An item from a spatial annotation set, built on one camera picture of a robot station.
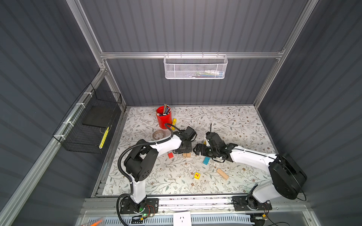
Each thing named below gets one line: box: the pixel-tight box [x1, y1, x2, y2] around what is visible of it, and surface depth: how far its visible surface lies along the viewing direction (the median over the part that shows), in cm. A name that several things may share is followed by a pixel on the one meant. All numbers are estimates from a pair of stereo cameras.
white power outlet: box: [173, 211, 192, 226], surface depth 68 cm
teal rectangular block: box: [202, 156, 211, 166], surface depth 91 cm
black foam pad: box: [82, 105, 117, 128], surface depth 75 cm
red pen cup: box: [156, 105, 173, 130], surface depth 103 cm
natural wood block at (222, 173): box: [216, 168, 230, 180], surface depth 86 cm
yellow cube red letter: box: [194, 172, 201, 180], surface depth 84 cm
